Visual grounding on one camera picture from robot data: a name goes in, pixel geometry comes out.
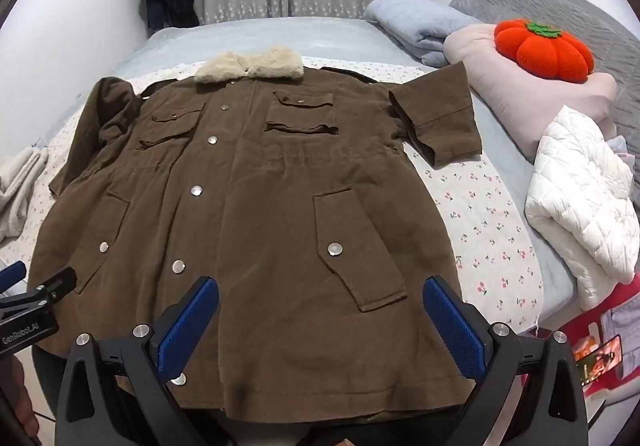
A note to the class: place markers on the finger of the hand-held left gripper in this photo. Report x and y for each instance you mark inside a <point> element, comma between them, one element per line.
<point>55,286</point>
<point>12,276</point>

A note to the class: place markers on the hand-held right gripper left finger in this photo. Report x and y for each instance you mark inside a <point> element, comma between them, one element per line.
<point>190,326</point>

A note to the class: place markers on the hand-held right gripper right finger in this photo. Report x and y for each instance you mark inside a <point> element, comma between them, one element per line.
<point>450,326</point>

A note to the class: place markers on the brown coat with fur collar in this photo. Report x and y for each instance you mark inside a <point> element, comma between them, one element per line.
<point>250,201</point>

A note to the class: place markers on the person's left hand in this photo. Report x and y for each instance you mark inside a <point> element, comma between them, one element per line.
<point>22,401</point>

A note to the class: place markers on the white fleece cloth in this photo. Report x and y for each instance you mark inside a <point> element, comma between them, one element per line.
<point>20,186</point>

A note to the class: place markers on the cherry print bed sheet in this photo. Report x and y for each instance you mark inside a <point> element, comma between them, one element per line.
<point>475,226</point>

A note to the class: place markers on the red fabric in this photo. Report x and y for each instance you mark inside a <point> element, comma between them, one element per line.
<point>585,326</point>

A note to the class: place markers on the smartphone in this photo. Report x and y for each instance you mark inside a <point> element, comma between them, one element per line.
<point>600,358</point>

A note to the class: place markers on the lavender cloth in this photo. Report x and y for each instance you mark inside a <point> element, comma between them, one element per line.
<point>622,318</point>

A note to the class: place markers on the pink pillow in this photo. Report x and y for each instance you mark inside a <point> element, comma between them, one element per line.
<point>525,90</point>

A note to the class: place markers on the orange pumpkin cushion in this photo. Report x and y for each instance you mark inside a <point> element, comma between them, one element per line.
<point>545,55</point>

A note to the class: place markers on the light blue folded blanket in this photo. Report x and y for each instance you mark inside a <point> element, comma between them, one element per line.
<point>415,20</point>

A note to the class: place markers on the grey bed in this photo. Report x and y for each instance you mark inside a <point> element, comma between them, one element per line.
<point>325,35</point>

